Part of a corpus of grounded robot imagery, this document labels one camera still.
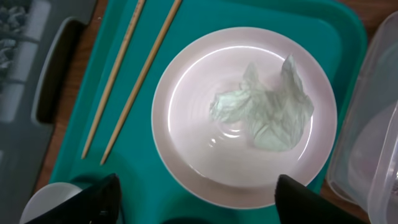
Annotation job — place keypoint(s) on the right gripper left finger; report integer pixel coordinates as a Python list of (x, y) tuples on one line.
[(98, 203)]

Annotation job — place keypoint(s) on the white cup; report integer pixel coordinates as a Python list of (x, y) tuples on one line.
[(47, 198)]

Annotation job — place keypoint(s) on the white napkin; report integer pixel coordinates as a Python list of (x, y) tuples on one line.
[(275, 119)]

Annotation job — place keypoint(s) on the wooden chopstick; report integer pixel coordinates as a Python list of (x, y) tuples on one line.
[(140, 79), (113, 74)]

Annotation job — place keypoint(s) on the grey plastic dish rack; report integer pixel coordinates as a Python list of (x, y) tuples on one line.
[(37, 41)]

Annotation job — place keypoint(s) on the clear plastic bin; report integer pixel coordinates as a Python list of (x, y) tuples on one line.
[(363, 167)]

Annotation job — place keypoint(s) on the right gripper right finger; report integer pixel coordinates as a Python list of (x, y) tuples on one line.
[(296, 204)]

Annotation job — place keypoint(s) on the teal serving tray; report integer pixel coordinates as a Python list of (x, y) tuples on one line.
[(329, 30)]

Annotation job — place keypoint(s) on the large white plate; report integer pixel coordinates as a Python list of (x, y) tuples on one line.
[(219, 162)]

